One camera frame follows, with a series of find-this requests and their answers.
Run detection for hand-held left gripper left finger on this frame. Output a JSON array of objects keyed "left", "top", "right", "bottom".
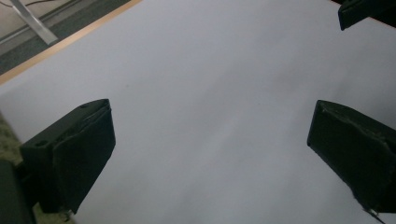
[{"left": 20, "top": 98, "right": 117, "bottom": 216}]

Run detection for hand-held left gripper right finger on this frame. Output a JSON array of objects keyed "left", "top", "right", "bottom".
[{"left": 306, "top": 99, "right": 396, "bottom": 224}]

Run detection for white metal desk frame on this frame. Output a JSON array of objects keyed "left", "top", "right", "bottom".
[{"left": 8, "top": 0, "right": 60, "bottom": 47}]

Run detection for black floor cables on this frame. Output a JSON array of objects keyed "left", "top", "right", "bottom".
[{"left": 23, "top": 0, "right": 61, "bottom": 7}]

